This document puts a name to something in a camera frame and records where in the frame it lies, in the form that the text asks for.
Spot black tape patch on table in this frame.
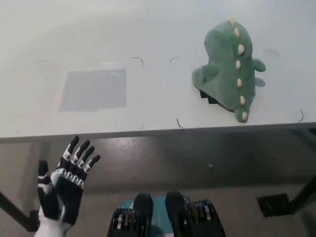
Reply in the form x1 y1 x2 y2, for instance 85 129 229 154
198 88 224 107

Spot green plush dinosaur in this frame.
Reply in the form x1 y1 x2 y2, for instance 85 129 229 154
192 16 267 123

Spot grey tape square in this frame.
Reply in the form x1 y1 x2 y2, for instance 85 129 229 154
58 68 127 112

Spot black teal robot torso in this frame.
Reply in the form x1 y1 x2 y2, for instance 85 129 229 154
106 190 227 237

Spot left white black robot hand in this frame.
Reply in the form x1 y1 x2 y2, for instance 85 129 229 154
37 135 101 237

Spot black metal table leg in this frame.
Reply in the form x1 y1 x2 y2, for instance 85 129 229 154
286 172 316 218
0 191 32 227

